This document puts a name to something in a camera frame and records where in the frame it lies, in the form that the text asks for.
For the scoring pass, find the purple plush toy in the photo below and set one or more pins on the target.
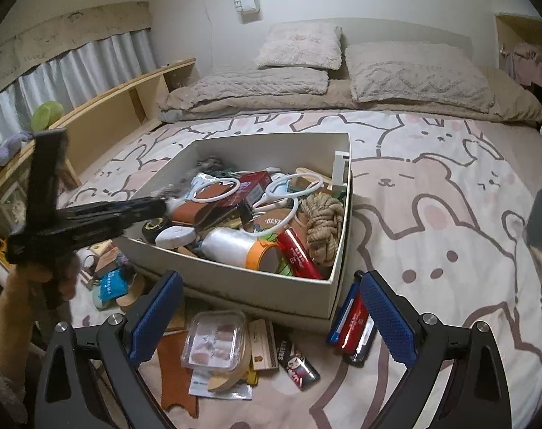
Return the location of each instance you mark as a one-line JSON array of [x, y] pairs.
[[13, 147]]

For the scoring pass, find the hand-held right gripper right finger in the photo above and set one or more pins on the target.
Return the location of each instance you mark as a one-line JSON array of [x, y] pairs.
[[385, 317]]

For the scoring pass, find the white cardboard shoe box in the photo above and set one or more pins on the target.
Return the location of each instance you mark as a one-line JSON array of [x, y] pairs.
[[253, 290]]

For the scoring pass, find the bear rabbit printed blanket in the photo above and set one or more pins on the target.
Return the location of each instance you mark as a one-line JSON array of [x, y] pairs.
[[432, 232]]

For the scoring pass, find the red lighter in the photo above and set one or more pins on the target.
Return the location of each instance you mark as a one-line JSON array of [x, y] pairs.
[[352, 321]]

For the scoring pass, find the beige printed valance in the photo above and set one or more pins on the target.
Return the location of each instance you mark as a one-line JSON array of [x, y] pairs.
[[65, 35]]

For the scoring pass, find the quilted beige pillow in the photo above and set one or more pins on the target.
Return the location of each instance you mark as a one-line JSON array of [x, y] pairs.
[[414, 76]]

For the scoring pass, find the blue packet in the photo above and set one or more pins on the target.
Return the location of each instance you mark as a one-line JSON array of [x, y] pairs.
[[113, 287]]

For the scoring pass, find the dark red cardboard box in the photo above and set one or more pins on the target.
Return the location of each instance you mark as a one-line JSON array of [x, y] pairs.
[[253, 185]]

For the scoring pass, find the person's left hand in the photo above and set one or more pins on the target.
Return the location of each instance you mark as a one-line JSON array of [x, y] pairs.
[[25, 286]]

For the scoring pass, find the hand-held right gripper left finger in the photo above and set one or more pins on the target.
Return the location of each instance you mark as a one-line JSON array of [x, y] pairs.
[[159, 310]]

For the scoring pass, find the clear plastic box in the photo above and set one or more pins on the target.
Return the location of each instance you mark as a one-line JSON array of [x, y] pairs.
[[215, 339]]

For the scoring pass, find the clear tape roll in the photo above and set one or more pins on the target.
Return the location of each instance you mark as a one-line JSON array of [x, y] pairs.
[[235, 245]]

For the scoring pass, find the white plastic bag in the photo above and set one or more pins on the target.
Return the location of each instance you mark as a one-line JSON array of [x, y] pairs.
[[177, 205]]

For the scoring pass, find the brown leather case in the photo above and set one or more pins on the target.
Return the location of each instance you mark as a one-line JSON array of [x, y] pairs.
[[195, 212]]

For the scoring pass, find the fluffy beige pillow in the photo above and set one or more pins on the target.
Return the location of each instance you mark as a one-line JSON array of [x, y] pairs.
[[300, 44]]

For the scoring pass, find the wooden stamp block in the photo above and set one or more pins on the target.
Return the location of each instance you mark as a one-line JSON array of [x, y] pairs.
[[262, 344]]

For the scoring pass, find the wooden shelf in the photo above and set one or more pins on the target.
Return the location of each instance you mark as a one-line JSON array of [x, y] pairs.
[[105, 120]]

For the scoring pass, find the small black snack packet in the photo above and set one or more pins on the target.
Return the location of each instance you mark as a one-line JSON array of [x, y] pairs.
[[297, 364]]

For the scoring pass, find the folded beige quilt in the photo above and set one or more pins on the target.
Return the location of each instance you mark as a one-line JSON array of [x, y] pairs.
[[253, 87]]

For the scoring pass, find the round brown leather patch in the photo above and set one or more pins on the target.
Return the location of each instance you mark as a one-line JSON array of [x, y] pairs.
[[271, 222]]

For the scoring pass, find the round wooden coaster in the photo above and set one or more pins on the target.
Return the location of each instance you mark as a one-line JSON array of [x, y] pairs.
[[132, 295]]

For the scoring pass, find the grey curtain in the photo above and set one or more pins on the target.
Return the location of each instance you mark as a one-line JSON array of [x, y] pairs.
[[96, 67]]

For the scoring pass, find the white plastic bracket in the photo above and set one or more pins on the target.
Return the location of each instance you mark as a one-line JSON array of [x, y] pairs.
[[340, 170]]

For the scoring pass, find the silver foil packet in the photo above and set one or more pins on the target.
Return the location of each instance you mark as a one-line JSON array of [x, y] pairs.
[[201, 388]]

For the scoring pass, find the person's left forearm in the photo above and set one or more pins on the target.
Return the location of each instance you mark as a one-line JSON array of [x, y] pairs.
[[7, 335]]

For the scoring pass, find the dark cloth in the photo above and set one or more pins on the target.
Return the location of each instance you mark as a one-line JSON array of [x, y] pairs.
[[541, 214]]

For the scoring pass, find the red tube white print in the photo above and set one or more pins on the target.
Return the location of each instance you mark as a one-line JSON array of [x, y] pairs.
[[300, 254]]

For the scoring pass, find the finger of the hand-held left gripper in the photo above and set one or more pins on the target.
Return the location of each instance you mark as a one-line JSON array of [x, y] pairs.
[[123, 209], [105, 230]]

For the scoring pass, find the flat brown leather sleeve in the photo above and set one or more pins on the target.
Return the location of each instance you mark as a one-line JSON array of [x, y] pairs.
[[177, 375]]

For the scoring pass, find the green plush toy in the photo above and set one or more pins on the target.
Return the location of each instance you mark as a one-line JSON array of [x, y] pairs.
[[47, 116]]

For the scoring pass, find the black round tin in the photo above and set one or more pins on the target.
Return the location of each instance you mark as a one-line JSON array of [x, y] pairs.
[[155, 229]]

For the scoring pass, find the beige duvet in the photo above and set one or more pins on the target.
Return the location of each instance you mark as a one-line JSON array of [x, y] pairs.
[[512, 98]]

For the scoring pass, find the square wooden board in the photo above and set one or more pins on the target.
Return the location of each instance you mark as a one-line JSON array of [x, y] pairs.
[[177, 317]]

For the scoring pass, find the pink clothes pile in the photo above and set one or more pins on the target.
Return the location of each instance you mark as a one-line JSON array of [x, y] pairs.
[[530, 62]]

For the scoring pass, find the thick wooden disc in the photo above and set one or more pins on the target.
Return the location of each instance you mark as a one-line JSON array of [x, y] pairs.
[[228, 377]]

